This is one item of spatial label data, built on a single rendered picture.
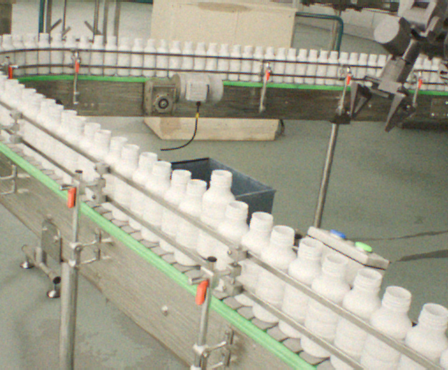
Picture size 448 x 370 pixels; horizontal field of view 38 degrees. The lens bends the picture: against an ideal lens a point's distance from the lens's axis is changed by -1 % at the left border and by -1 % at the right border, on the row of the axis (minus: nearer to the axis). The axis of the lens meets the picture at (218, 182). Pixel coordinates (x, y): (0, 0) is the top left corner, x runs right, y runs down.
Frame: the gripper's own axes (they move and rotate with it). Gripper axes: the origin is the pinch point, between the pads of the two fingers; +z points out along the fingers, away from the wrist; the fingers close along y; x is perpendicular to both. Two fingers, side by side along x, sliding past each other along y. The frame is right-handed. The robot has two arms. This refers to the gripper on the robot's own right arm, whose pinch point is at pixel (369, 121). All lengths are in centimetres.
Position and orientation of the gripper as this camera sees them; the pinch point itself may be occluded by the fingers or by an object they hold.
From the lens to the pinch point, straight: 147.3
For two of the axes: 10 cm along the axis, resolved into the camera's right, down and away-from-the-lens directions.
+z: -4.6, 8.9, 0.3
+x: 6.3, 3.1, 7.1
